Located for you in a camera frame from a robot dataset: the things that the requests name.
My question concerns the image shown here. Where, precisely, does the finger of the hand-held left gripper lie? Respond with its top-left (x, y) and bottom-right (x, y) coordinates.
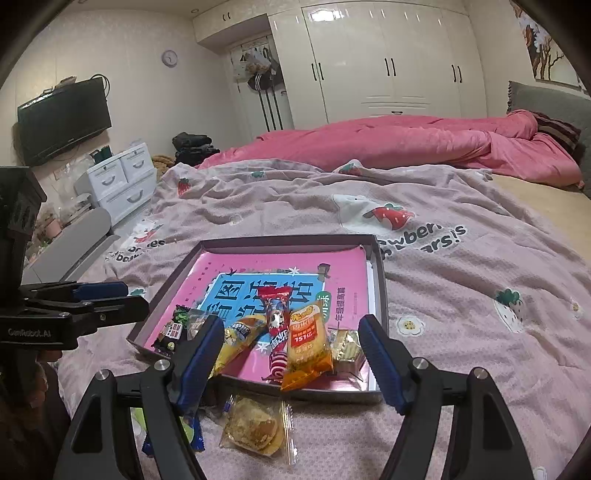
top-left (25, 295), bottom-right (151, 340)
top-left (21, 281), bottom-right (130, 305)

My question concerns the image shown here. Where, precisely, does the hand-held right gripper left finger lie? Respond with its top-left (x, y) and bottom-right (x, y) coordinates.
top-left (53, 314), bottom-right (225, 480)

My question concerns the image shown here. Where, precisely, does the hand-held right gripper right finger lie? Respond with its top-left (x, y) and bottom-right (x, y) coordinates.
top-left (358, 314), bottom-right (536, 480)

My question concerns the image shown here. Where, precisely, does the yellow cone snack packet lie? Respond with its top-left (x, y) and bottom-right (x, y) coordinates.
top-left (210, 315), bottom-right (269, 377)

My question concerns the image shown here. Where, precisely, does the pink box lid tray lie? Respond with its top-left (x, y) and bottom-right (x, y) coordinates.
top-left (127, 234), bottom-right (387, 404)

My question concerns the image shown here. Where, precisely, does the red snack packet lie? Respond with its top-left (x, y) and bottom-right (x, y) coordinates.
top-left (257, 286), bottom-right (294, 384)

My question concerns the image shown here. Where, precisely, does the orange snack packet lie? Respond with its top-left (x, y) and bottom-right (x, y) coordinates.
top-left (279, 300), bottom-right (334, 392)

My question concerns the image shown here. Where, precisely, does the clear pastry packet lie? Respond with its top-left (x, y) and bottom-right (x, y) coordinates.
top-left (218, 394), bottom-right (298, 464)

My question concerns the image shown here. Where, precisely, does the person's left forearm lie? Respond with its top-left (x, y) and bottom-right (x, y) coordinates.
top-left (0, 348), bottom-right (70, 480)

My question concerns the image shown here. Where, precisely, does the small gold candy packet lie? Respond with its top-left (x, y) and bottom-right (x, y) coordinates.
top-left (330, 329), bottom-right (365, 372)

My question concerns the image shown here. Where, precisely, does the dark green snack packet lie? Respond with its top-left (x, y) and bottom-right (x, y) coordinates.
top-left (154, 305), bottom-right (206, 358)

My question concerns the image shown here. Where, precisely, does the grey chair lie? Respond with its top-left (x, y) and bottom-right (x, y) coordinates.
top-left (22, 207), bottom-right (122, 284)

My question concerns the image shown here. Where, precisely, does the light green snack packet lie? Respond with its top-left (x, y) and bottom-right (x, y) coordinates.
top-left (131, 408), bottom-right (195, 448)

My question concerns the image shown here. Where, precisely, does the blue snack packet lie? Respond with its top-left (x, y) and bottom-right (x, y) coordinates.
top-left (141, 404), bottom-right (206, 457)

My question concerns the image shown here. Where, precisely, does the pink book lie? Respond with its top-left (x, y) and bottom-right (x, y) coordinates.
top-left (145, 247), bottom-right (375, 393)

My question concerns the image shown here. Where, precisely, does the strawberry printed blanket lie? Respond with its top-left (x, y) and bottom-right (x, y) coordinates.
top-left (55, 159), bottom-right (591, 480)

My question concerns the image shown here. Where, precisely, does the white drawer cabinet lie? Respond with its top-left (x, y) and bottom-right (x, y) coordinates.
top-left (74, 142), bottom-right (157, 227)

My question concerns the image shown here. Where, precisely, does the brown plush toy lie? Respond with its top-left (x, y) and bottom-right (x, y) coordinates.
top-left (152, 154), bottom-right (176, 181)

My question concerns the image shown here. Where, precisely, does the black clothes pile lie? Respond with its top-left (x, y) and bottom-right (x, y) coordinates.
top-left (172, 132), bottom-right (221, 167)

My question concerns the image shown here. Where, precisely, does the pink quilt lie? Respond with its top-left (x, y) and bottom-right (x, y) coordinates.
top-left (194, 109), bottom-right (585, 188)

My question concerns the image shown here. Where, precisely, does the beige bed sheet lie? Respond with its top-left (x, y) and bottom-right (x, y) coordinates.
top-left (489, 173), bottom-right (591, 241)

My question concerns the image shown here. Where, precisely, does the door rack with hats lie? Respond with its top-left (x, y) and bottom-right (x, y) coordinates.
top-left (229, 39), bottom-right (295, 134)

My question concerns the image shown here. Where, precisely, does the dark striped pillow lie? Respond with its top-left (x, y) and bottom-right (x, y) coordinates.
top-left (531, 111), bottom-right (583, 155)

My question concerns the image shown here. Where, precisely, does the grey headboard cushion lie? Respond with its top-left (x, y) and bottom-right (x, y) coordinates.
top-left (506, 80), bottom-right (591, 199)

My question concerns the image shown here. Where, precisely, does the white wardrobe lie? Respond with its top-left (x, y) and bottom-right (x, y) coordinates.
top-left (191, 0), bottom-right (489, 130)

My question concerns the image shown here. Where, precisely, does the black wall television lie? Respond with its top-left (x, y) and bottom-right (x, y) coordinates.
top-left (17, 76), bottom-right (113, 167)

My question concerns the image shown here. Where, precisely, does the tree wall painting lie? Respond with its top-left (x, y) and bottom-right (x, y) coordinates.
top-left (510, 0), bottom-right (587, 88)

